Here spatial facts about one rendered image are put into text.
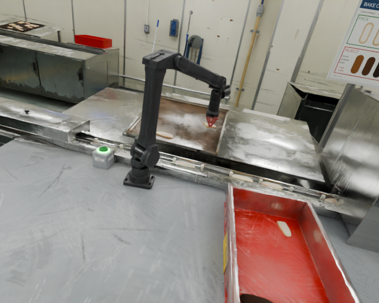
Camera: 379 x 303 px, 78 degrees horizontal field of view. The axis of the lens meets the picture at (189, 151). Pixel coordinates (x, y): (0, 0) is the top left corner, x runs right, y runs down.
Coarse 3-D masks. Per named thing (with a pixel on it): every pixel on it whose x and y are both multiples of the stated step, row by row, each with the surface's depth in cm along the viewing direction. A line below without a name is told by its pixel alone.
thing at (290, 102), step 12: (288, 84) 322; (300, 84) 317; (288, 96) 306; (300, 96) 253; (312, 96) 263; (324, 96) 274; (336, 96) 250; (288, 108) 291; (300, 108) 247; (312, 108) 244; (324, 108) 242; (300, 120) 252; (312, 120) 250; (324, 120) 247; (312, 132) 255
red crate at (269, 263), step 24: (240, 216) 91; (264, 216) 93; (240, 240) 81; (264, 240) 82; (288, 240) 84; (240, 264) 73; (264, 264) 74; (288, 264) 75; (312, 264) 77; (240, 288) 66; (264, 288) 67; (288, 288) 68; (312, 288) 69
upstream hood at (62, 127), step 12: (0, 108) 121; (12, 108) 124; (24, 108) 126; (36, 108) 128; (0, 120) 117; (12, 120) 115; (24, 120) 114; (36, 120) 116; (48, 120) 118; (60, 120) 120; (72, 120) 122; (84, 120) 124; (36, 132) 115; (48, 132) 113; (60, 132) 111; (72, 132) 115
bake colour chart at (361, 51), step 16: (368, 0) 126; (368, 16) 129; (352, 32) 134; (368, 32) 132; (352, 48) 137; (368, 48) 136; (336, 64) 143; (352, 64) 141; (368, 64) 139; (336, 80) 146; (352, 80) 144; (368, 80) 143
